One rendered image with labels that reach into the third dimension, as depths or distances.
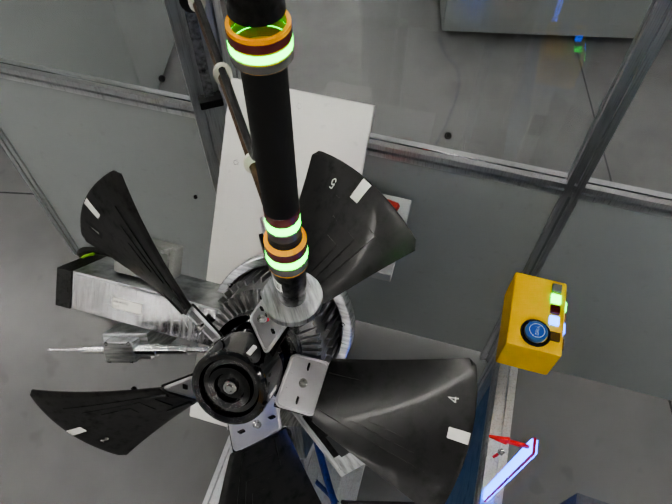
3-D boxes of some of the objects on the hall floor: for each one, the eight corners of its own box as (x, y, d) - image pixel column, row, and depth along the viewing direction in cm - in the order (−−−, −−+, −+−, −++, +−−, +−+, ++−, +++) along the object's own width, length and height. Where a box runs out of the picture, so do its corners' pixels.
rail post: (444, 444, 201) (495, 349, 136) (455, 448, 200) (512, 353, 136) (442, 456, 199) (493, 364, 134) (453, 459, 198) (510, 368, 133)
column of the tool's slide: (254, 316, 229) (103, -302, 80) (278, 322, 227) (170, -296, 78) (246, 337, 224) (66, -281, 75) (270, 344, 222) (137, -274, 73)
